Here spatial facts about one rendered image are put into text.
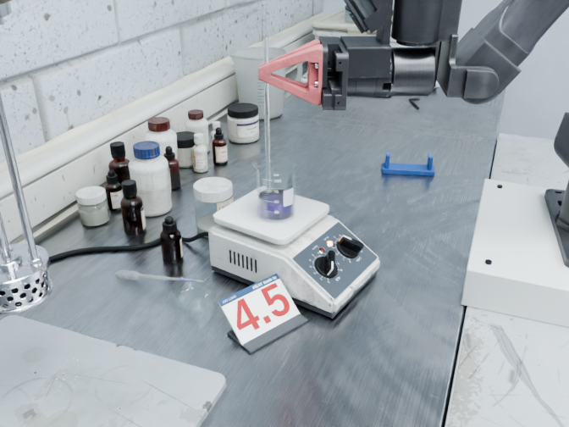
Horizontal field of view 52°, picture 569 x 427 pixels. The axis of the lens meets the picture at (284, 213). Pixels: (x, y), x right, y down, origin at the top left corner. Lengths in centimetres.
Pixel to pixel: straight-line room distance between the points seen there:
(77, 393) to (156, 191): 41
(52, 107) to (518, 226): 74
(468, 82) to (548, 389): 34
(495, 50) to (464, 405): 38
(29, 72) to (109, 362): 50
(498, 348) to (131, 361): 42
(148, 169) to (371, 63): 42
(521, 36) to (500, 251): 27
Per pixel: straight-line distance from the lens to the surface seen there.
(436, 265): 86
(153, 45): 126
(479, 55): 71
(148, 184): 96
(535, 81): 221
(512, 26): 72
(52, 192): 99
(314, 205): 80
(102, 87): 113
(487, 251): 80
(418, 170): 114
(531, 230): 87
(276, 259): 73
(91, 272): 86
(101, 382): 66
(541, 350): 75
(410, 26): 69
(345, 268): 76
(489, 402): 66
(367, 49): 68
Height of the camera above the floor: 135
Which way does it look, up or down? 28 degrees down
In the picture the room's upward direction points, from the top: straight up
